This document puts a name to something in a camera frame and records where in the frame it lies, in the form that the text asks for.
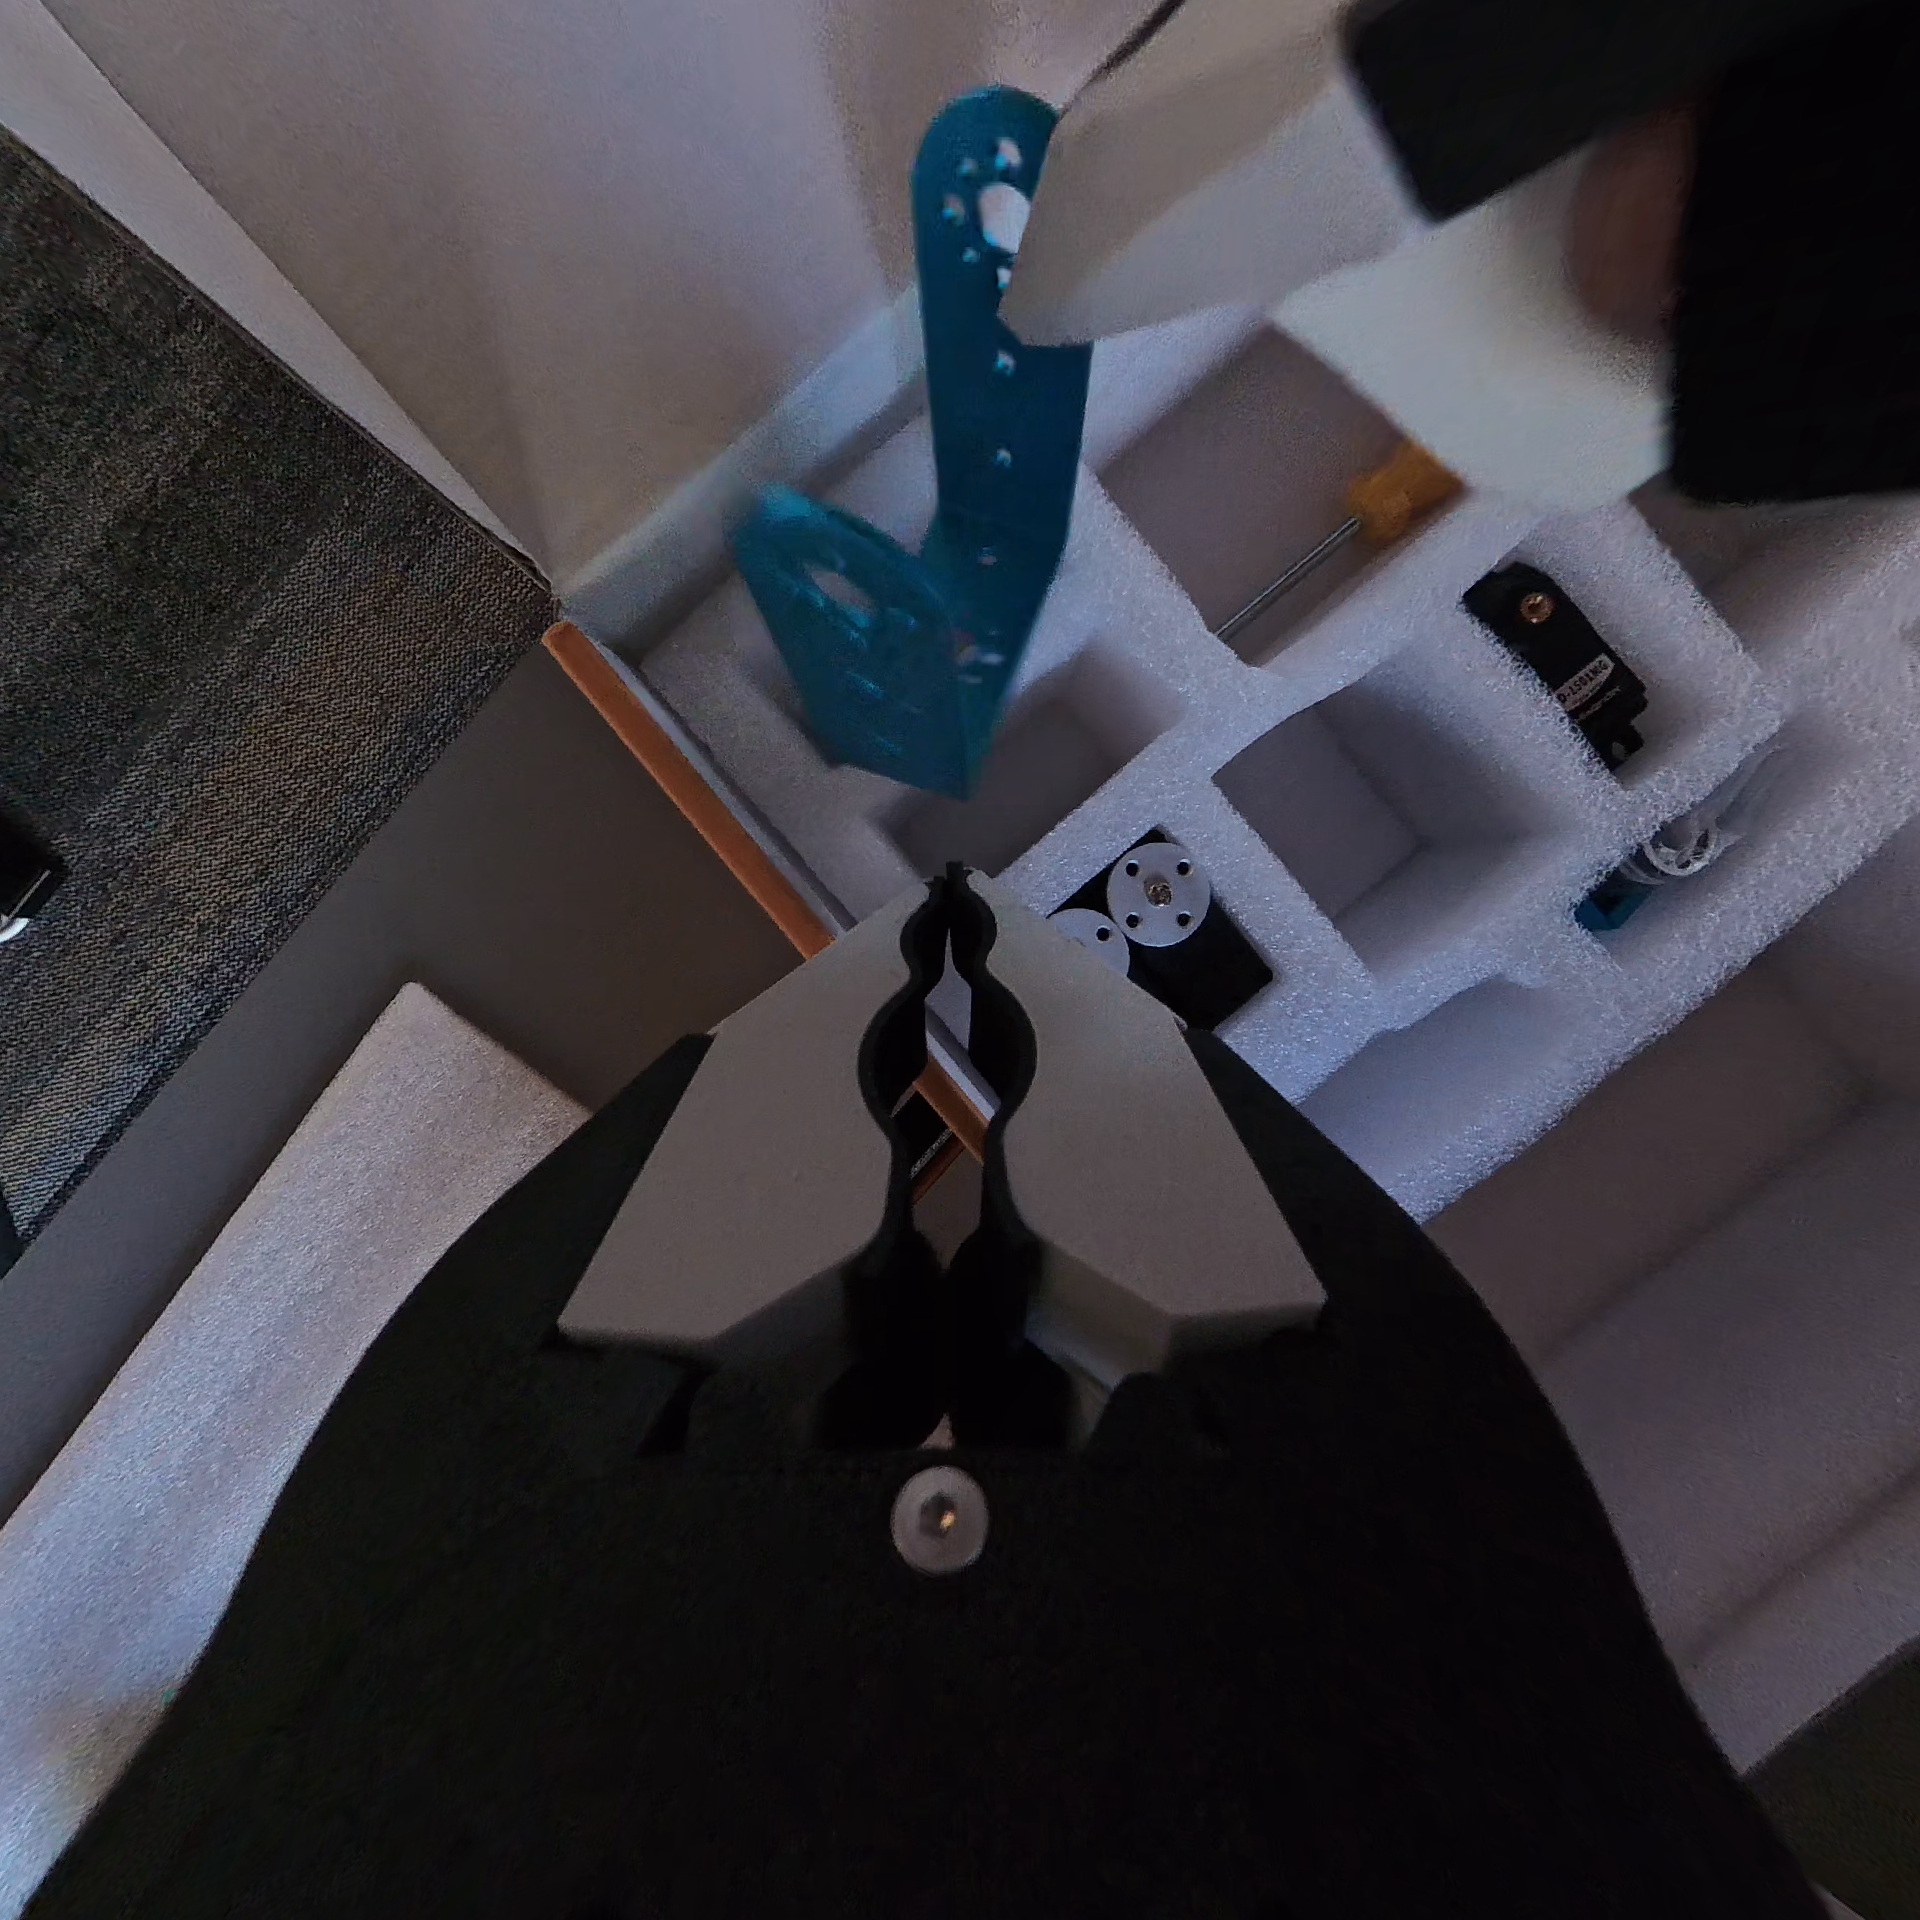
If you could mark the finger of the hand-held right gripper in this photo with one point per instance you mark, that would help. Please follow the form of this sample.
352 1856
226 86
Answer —
1183 180

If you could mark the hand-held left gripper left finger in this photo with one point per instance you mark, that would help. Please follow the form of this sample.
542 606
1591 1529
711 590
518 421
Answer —
736 1200

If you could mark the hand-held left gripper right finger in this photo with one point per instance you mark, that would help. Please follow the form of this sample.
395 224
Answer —
1155 1200

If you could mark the blue metal bracket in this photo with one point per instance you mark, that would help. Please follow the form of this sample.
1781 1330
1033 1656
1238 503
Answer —
991 524

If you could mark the white foam insert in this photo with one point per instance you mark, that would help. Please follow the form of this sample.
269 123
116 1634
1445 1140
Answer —
1351 661

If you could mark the white foam sheet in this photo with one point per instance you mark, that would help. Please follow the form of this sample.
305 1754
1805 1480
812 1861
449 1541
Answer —
225 1274

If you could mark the white and orange cardboard box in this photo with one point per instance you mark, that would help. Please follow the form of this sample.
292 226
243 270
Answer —
449 224

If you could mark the person's right hand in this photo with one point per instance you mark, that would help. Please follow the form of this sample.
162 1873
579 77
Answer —
1635 209

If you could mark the black servo with silver disc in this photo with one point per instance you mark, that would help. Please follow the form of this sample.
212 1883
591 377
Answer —
1158 896
1092 937

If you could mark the small black servo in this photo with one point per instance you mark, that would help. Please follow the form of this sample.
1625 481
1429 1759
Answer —
1562 674

